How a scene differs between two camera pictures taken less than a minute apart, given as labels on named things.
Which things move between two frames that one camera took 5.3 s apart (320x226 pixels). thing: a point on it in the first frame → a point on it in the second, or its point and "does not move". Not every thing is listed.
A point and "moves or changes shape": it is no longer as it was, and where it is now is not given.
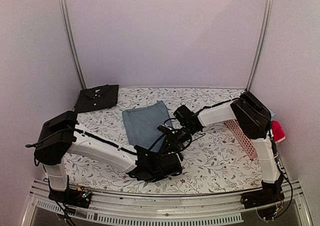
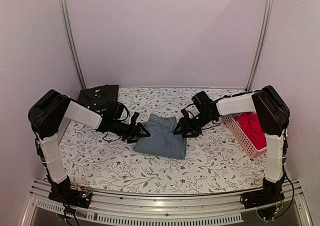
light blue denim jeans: [142, 124] moves or changes shape
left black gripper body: [155, 177] → [130, 133]
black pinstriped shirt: [96, 98] does not move
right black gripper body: [174, 140] → [194, 127]
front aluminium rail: [117, 209] does not move
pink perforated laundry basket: [245, 141] does not move
